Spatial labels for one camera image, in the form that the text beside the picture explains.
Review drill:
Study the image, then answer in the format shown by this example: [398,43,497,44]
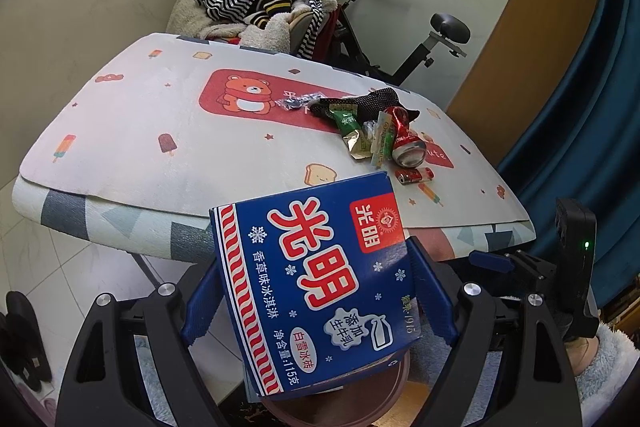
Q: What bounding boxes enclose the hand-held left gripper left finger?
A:
[55,257,222,427]

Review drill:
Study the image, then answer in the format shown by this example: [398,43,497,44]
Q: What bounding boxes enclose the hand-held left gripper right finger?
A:
[406,234,583,427]

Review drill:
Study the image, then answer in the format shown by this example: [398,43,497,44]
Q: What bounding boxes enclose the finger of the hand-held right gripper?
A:
[469,251,554,281]

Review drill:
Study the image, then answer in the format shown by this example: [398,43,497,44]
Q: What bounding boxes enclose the red lighter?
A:
[395,167,435,186]

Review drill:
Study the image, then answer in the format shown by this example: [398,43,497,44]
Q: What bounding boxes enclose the blue ice cream box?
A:
[209,172,426,400]

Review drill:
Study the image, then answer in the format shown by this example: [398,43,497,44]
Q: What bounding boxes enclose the crushed red can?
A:
[382,106,429,168]

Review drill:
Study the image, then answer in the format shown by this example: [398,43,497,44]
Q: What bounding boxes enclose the white green tube wrapper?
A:
[369,109,397,168]

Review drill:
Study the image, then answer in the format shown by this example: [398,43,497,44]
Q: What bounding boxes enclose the green snack packet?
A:
[332,104,364,138]

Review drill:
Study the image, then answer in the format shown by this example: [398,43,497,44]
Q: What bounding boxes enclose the black mesh cloth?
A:
[307,88,421,128]

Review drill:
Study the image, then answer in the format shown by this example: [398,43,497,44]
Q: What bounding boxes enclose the clear plastic wrapper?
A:
[277,92,321,113]

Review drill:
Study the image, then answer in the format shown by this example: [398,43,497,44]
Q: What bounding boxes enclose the person's right forearm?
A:
[562,322,640,427]

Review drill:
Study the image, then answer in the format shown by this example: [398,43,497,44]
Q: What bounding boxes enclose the printed bear table mat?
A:
[17,32,531,229]

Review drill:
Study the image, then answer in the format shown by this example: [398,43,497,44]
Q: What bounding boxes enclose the blue curtain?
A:
[495,0,640,269]

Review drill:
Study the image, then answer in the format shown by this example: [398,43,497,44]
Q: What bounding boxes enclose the geometric patterned tablecloth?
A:
[12,177,538,269]

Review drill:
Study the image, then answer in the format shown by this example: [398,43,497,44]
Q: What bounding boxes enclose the black slipper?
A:
[0,312,43,393]
[5,291,52,383]

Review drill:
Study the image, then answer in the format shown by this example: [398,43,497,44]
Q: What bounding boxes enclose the wooden door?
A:
[445,0,609,164]

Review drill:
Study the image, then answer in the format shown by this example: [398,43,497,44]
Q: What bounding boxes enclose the red cloth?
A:
[324,6,347,58]

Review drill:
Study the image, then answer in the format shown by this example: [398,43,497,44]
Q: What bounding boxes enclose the black jacket yellow stripes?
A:
[247,0,302,28]

